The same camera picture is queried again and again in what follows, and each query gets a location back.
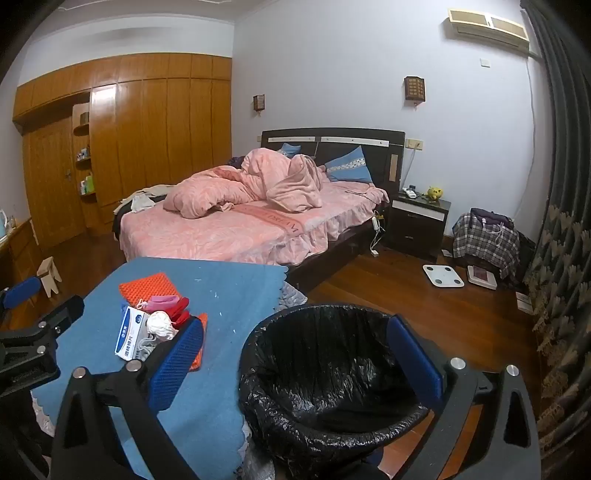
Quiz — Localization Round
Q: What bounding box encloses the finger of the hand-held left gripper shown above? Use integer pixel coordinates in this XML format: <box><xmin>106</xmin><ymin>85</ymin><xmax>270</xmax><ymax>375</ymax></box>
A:
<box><xmin>0</xmin><ymin>276</ymin><xmax>42</xmax><ymax>315</ymax></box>
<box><xmin>0</xmin><ymin>295</ymin><xmax>85</xmax><ymax>356</ymax></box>

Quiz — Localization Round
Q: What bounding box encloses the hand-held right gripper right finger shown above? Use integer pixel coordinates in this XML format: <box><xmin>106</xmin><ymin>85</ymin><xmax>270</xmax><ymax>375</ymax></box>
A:
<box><xmin>385</xmin><ymin>315</ymin><xmax>543</xmax><ymax>480</ymax></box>

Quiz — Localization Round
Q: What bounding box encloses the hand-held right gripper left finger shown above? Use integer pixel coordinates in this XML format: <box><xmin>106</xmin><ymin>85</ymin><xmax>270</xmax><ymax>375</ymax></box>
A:
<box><xmin>52</xmin><ymin>316</ymin><xmax>206</xmax><ymax>480</ymax></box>

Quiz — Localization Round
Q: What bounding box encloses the white and blue mask box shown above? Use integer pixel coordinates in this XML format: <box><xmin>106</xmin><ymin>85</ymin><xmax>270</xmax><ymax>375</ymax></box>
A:
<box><xmin>115</xmin><ymin>305</ymin><xmax>153</xmax><ymax>361</ymax></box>

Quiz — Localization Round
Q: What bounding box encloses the pink cloth piece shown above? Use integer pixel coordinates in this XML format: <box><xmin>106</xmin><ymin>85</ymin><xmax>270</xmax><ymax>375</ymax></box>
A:
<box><xmin>139</xmin><ymin>295</ymin><xmax>178</xmax><ymax>315</ymax></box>

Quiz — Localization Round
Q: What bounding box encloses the orange foam net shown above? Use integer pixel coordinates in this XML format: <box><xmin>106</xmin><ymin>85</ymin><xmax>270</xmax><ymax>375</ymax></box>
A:
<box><xmin>119</xmin><ymin>272</ymin><xmax>208</xmax><ymax>371</ymax></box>

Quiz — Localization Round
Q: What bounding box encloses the black-bagged trash bin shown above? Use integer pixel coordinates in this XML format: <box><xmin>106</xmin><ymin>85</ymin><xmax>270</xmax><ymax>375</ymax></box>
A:
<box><xmin>238</xmin><ymin>305</ymin><xmax>444</xmax><ymax>472</ymax></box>

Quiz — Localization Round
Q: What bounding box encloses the small wooden stool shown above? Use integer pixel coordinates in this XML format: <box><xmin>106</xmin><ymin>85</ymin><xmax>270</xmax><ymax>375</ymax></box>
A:
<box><xmin>37</xmin><ymin>256</ymin><xmax>63</xmax><ymax>296</ymax></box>

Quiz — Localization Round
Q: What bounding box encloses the low wooden cabinet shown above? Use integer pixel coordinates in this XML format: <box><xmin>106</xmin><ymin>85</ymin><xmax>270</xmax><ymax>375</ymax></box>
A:
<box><xmin>0</xmin><ymin>217</ymin><xmax>44</xmax><ymax>305</ymax></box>

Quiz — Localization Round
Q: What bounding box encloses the blue table cloth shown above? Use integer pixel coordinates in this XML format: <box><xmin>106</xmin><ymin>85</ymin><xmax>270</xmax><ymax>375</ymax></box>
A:
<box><xmin>31</xmin><ymin>257</ymin><xmax>291</xmax><ymax>480</ymax></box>

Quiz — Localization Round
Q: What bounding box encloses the white bathroom scale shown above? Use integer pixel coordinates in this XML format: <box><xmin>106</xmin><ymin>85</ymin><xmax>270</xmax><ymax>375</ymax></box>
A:
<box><xmin>422</xmin><ymin>264</ymin><xmax>465</xmax><ymax>288</ymax></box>

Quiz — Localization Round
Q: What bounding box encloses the red and white scale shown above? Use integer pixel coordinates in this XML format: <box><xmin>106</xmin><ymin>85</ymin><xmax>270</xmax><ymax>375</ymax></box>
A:
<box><xmin>466</xmin><ymin>264</ymin><xmax>498</xmax><ymax>291</ymax></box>

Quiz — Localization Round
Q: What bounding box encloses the grey quilted cover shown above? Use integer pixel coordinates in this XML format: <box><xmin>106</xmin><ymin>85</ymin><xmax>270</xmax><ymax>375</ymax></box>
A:
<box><xmin>274</xmin><ymin>281</ymin><xmax>308</xmax><ymax>315</ymax></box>

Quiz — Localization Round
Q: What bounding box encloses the dark nightstand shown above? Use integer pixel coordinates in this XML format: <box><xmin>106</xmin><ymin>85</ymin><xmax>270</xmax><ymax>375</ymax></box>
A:
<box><xmin>387</xmin><ymin>191</ymin><xmax>452</xmax><ymax>261</ymax></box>

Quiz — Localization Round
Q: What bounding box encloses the dark wooden bed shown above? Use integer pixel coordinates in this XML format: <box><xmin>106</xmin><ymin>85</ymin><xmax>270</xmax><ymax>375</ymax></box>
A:
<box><xmin>113</xmin><ymin>128</ymin><xmax>407</xmax><ymax>288</ymax></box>

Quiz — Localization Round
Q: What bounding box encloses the plaid cloth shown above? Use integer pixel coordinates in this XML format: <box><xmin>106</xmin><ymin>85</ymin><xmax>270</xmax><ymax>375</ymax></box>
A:
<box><xmin>452</xmin><ymin>208</ymin><xmax>520</xmax><ymax>278</ymax></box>

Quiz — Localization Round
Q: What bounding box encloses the pile of clothes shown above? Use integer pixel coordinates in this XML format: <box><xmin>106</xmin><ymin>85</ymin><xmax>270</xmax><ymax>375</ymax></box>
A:
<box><xmin>114</xmin><ymin>185</ymin><xmax>171</xmax><ymax>215</ymax></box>

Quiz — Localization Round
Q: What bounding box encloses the white power strip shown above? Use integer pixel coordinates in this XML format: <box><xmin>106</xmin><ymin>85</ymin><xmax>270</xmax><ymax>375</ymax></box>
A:
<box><xmin>370</xmin><ymin>215</ymin><xmax>384</xmax><ymax>258</ymax></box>

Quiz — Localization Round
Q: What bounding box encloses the pink duvet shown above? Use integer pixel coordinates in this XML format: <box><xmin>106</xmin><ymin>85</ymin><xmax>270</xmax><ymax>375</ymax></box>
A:
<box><xmin>164</xmin><ymin>148</ymin><xmax>324</xmax><ymax>219</ymax></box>

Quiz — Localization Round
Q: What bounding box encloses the dark patterned curtain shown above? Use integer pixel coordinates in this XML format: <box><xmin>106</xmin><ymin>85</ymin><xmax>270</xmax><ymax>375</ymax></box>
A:
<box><xmin>519</xmin><ymin>0</ymin><xmax>591</xmax><ymax>480</ymax></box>

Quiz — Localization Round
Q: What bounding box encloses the wooden wardrobe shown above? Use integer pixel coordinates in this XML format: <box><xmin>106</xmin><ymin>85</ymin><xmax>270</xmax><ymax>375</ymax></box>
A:
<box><xmin>13</xmin><ymin>53</ymin><xmax>232</xmax><ymax>247</ymax></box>

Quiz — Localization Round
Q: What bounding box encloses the large blue pillow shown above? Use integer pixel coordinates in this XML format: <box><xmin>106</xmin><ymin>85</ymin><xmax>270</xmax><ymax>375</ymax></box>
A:
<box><xmin>324</xmin><ymin>145</ymin><xmax>374</xmax><ymax>184</ymax></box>

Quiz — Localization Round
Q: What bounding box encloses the large wooden wall lamp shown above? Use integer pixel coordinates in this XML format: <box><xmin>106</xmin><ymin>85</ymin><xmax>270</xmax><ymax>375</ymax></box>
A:
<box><xmin>404</xmin><ymin>75</ymin><xmax>426</xmax><ymax>104</ymax></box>

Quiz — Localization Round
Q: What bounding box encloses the wall air conditioner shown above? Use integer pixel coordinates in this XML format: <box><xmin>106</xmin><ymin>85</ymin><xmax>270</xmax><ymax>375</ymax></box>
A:
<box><xmin>447</xmin><ymin>8</ymin><xmax>531</xmax><ymax>52</ymax></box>

